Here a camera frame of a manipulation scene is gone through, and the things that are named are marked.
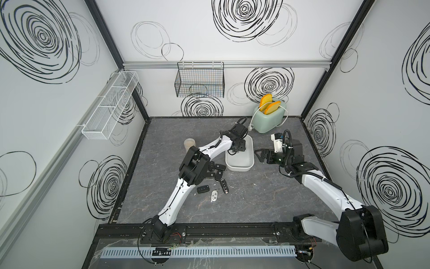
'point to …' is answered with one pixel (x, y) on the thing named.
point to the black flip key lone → (203, 189)
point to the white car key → (214, 194)
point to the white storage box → (242, 161)
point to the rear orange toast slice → (265, 99)
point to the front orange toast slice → (272, 107)
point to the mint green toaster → (265, 123)
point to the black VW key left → (210, 175)
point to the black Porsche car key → (224, 186)
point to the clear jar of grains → (188, 143)
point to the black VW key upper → (220, 167)
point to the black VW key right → (218, 175)
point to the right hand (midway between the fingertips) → (262, 152)
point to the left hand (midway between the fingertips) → (239, 146)
